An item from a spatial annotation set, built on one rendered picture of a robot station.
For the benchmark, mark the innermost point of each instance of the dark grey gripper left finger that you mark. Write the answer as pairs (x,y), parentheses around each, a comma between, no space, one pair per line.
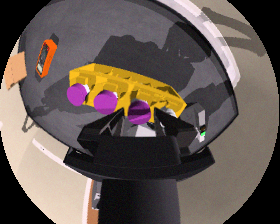
(104,125)

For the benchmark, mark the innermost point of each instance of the orange digital multimeter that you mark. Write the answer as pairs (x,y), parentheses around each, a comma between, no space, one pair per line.
(45,57)

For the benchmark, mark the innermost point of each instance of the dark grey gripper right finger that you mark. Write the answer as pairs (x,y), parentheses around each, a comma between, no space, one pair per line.
(184,132)

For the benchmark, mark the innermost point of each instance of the dark grey table edge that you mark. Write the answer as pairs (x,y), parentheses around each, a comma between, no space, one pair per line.
(208,44)

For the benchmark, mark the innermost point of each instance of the white key housing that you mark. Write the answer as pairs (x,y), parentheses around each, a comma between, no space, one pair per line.
(143,130)

